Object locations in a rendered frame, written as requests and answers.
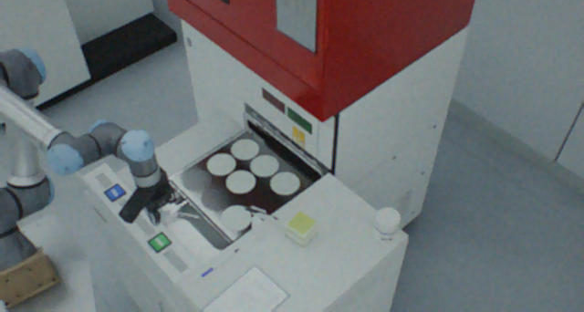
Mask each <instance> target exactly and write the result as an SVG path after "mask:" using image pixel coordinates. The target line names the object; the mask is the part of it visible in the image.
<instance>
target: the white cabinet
mask: <svg viewBox="0 0 584 312"><path fill-rule="evenodd" d="M87 198H88V200H89V204H90V206H91V208H92V211H93V213H94V214H95V218H96V220H97V222H98V225H99V228H100V231H101V232H102V234H103V237H104V239H105V241H106V244H107V246H108V248H109V251H110V253H111V256H112V259H113V261H114V263H116V266H117V268H118V269H119V272H120V275H121V278H122V280H123V282H124V285H125V286H126V288H127V291H128V293H129V294H130V296H131V297H132V298H133V299H134V302H135V303H136V304H137V305H138V307H139V308H140V309H141V311H142V312H186V311H185V309H184V308H183V307H181V306H180V305H179V303H178V302H177V301H176V300H175V299H174V298H173V296H172V295H171V294H170V293H169V291H168V290H167V289H166V288H165V287H164V285H163V283H162V282H161V281H160V280H159V279H157V277H156V276H155V275H154V274H153V273H152V272H151V270H150V269H149V268H148V267H147V266H146V265H145V264H144V263H143V262H142V261H141V259H140V258H139V257H138V256H137V255H136V253H135V252H134V251H133V250H132V248H131V247H130V245H129V244H128V243H127V242H126V241H125V239H123V238H122V237H121V236H120V235H119V233H118V232H117V231H116V230H115V229H114V228H113V226H112V225H111V224H110V223H109V221H108V220H107V219H106V218H105V217H104V216H103V213H102V212H101V211H100V210H99V209H98V207H97V206H96V205H95V204H94V203H93V202H92V201H91V200H90V199H89V197H88V196H87ZM401 268H402V261H401V262H400V263H399V264H398V265H397V266H396V267H395V268H394V269H393V270H391V271H390V272H389V273H388V274H387V275H386V276H385V277H384V278H383V279H382V280H381V281H380V282H379V283H378V284H377V285H376V286H375V287H374V288H372V289H371V290H370V291H369V292H368V293H367V294H366V295H365V296H364V297H362V298H361V299H359V300H358V301H357V302H356V303H355V304H354V305H353V306H352V307H350V308H349V309H348V310H347V311H346V312H390V308H391V301H392V298H393V294H394V290H396V286H397V283H398V278H399V274H400V272H401Z"/></svg>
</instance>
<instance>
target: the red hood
mask: <svg viewBox="0 0 584 312"><path fill-rule="evenodd" d="M474 4H475V0H168V6H169V10H170V11H171V12H173V13H174V14H175V15H177V16H178V17H180V18H181V20H183V21H184V22H186V23H187V24H188V25H190V26H191V27H193V28H194V29H195V30H197V31H198V32H199V33H201V34H202V35H203V36H206V37H207V38H209V39H210V40H211V41H213V42H214V43H215V44H216V45H217V46H219V47H220V48H221V49H222V50H223V51H224V52H226V53H227V54H228V55H230V56H231V57H233V58H234V59H235V60H238V61H239V62H240V63H242V64H243V65H244V66H246V67H247V68H249V69H250V70H252V71H253V72H254V73H256V74H257V75H258V76H259V77H260V78H262V79H263V80H264V81H267V83H268V84H269V85H271V86H272V87H273V88H275V89H277V90H278V91H279V92H281V93H282V94H283V95H285V96H286V97H287V98H289V99H290V100H292V101H294V102H295V103H297V104H298V106H300V107H301V108H302V109H304V110H305V111H306V112H307V113H308V114H310V115H311V116H312V117H314V118H315V119H316V120H318V121H319V122H322V123H324V122H325V121H327V120H329V119H330V118H332V117H333V116H335V115H336V114H338V113H339V112H340V111H341V110H342V109H344V108H345V107H347V106H348V105H350V104H351V103H353V102H354V101H356V100H357V99H359V98H361V97H362V96H364V95H365V94H367V93H368V92H370V91H371V90H373V89H374V88H376V87H377V86H379V85H380V84H382V83H383V82H385V81H386V80H388V79H389V78H390V77H391V76H393V75H394V74H396V73H397V72H399V71H400V70H402V69H403V68H405V67H406V66H408V65H409V64H411V63H412V62H413V61H414V60H416V59H417V58H420V57H422V56H423V55H425V54H426V53H428V52H429V51H431V50H432V49H434V48H435V47H437V46H438V45H440V44H441V43H442V42H443V41H445V40H446V39H448V38H449V37H451V36H453V35H454V34H456V33H457V32H459V31H460V30H462V28H463V27H465V26H466V25H468V24H469V22H470V18H471V14H472V11H473V8H474Z"/></svg>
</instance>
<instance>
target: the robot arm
mask: <svg viewBox="0 0 584 312"><path fill-rule="evenodd" d="M46 78H47V71H46V68H45V65H44V63H43V61H42V60H41V58H40V57H39V56H38V54H37V53H36V51H35V52H34V50H33V49H31V48H29V47H22V48H18V49H16V48H13V49H11V50H8V51H5V52H0V120H2V121H3V122H5V129H6V137H7V147H8V155H9V163H10V172H9V173H8V174H7V175H6V177H5V178H6V186H4V187H1V188H0V271H3V270H5V269H7V268H9V267H11V266H13V265H16V264H18V263H21V262H23V260H26V259H27V258H29V257H30V256H32V255H34V254H35V253H36V252H37V251H38V250H37V249H36V247H35V245H34V244H33V243H32V242H31V241H30V240H29V239H27V238H26V236H25V235H24V234H23V233H22V232H21V230H20V228H19V227H18V225H17V222H18V221H20V220H22V219H24V218H26V217H28V216H29V215H31V214H33V213H36V212H39V211H41V210H43V209H44V208H45V207H47V206H49V205H50V204H51V203H52V202H53V200H54V197H55V187H54V184H53V183H52V179H51V178H50V176H49V175H48V174H47V173H45V171H44V170H42V169H41V168H40V166H39V155H38V149H40V150H41V151H43V152H44V153H45V154H46V155H47V164H48V166H49V167H51V169H52V171H53V172H54V173H56V174H58V175H66V174H69V173H72V172H76V171H78V170H79V169H81V168H84V167H86V166H88V165H90V164H92V163H94V162H96V161H99V160H102V159H104V158H106V157H108V156H110V155H112V156H114V157H116V158H118V159H120V160H122V161H125V162H127V163H128V166H129V169H130V175H131V178H132V180H133V182H134V184H135V186H137V187H138V188H137V189H136V190H134V192H133V193H132V194H131V196H130V197H129V199H128V200H127V202H125V203H124V205H123V206H122V207H121V209H120V212H119V213H118V216H119V217H120V219H121V220H122V221H123V222H124V223H127V224H133V223H134V222H135V221H136V219H137V218H138V216H139V215H140V214H141V212H142V211H144V212H145V213H146V215H147V217H148V218H149V220H150V222H151V224H152V225H153V226H155V227H159V226H160V225H161V222H162V221H163V220H164V219H165V218H167V217H168V216H169V215H170V214H171V211H170V210H168V211H164V210H163V209H162V208H163V207H164V206H165V205H167V203H169V205H171V203H174V202H176V201H177V198H176V194H175V191H174V190H173V188H172V187H171V186H170V184H169V180H168V176H167V172H166V170H164V169H163V168H162V167H161V165H159V163H158V161H157V157H156V153H155V148H154V144H153V142H152V139H151V135H150V134H149V133H148V132H147V131H145V130H130V131H127V130H125V129H123V128H121V127H120V126H118V125H117V124H115V123H113V122H109V121H107V120H97V121H95V122H94V124H93V125H91V126H90V128H89V131H88V133H86V134H83V135H80V136H78V137H75V136H73V135H72V134H70V133H69V132H67V131H66V130H64V129H63V128H61V127H60V126H59V125H57V124H56V123H55V122H54V121H53V120H51V119H49V118H48V117H47V116H45V115H44V114H42V113H41V112H40V111H38V110H37V109H35V99H36V97H38V95H39V88H38V85H41V84H43V83H44V82H45V80H46ZM169 189H170V190H169ZM172 193H173V197H175V198H173V199H171V198H172V196H171V194H172ZM170 199H171V200H170Z"/></svg>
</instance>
